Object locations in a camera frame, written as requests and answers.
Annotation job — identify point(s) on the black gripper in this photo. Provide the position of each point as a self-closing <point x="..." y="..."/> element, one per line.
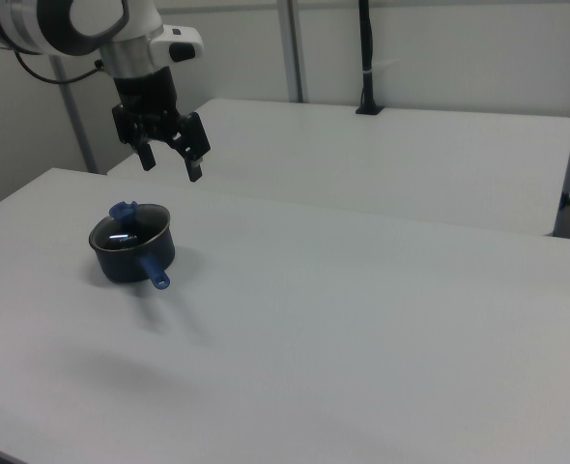
<point x="147" y="104"/>

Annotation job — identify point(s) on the grey wall partition post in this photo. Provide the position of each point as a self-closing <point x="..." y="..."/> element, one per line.
<point x="292" y="48"/>

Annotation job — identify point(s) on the glass lid with blue knob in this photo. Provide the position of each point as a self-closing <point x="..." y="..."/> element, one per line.
<point x="128" y="227"/>

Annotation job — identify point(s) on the black camera pole with clamp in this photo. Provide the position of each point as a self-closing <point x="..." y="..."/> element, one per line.
<point x="368" y="58"/>

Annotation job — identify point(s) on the dark blue saucepan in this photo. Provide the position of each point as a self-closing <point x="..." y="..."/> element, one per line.
<point x="135" y="256"/>

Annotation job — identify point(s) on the white rear table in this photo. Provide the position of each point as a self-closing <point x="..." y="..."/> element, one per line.
<point x="372" y="159"/>

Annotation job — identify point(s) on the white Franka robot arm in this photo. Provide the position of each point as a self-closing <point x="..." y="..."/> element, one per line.
<point x="96" y="29"/>

